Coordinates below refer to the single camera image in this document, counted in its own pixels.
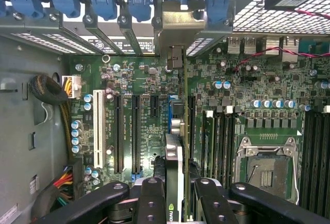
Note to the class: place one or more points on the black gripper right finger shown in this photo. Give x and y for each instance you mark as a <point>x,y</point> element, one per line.
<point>211,206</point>

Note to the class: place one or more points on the blue expansion slot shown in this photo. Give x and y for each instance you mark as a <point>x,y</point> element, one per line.
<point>170,115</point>

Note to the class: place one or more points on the dark grey open PC case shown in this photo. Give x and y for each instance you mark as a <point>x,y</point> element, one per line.
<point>25,131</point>

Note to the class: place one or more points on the metal locking lever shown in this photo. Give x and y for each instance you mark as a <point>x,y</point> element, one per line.
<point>297,188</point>

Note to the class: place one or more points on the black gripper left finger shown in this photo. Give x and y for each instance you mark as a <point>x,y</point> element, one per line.
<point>150,200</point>

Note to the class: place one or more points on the metal expansion slot cover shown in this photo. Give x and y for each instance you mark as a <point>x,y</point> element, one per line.
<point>131,37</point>
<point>103,35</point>

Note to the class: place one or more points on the short black expansion slot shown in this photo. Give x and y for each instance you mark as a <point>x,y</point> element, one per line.
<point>154,106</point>

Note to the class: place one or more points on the CPU socket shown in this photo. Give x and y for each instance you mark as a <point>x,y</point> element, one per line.
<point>268,172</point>

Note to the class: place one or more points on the green motherboard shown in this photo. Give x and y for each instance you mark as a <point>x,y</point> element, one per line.
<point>150,136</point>

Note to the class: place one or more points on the white expansion slot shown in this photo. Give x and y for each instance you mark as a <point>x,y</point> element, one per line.
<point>99,131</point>

